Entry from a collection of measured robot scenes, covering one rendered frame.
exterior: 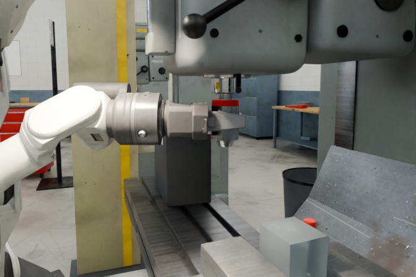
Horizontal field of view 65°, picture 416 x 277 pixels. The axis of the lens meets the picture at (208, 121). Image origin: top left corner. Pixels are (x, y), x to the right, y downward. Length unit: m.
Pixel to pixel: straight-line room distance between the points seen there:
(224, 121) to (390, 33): 0.29
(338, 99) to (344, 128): 0.07
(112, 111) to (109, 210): 1.88
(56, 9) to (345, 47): 9.38
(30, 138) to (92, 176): 1.77
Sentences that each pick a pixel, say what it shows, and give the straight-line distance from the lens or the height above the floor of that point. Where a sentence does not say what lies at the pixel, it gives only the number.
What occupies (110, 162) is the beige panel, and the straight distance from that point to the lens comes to 2.28.
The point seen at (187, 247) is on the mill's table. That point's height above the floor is 0.98.
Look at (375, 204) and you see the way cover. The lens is 0.76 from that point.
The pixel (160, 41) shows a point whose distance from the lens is 0.50.
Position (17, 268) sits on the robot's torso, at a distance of 1.32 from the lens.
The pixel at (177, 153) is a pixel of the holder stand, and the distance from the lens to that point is 0.84.
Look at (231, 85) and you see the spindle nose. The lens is 0.53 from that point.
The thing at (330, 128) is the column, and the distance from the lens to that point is 0.90.
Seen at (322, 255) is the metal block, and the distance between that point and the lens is 0.41.
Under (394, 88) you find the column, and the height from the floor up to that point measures 1.29.
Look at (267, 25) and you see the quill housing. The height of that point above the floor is 1.37.
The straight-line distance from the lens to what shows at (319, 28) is 0.52.
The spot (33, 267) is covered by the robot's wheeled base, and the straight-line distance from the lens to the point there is 1.59.
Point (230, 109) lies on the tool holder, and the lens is 0.53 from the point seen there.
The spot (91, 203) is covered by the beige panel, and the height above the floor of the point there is 0.52.
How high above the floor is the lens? 1.29
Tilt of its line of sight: 6 degrees down
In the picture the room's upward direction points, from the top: straight up
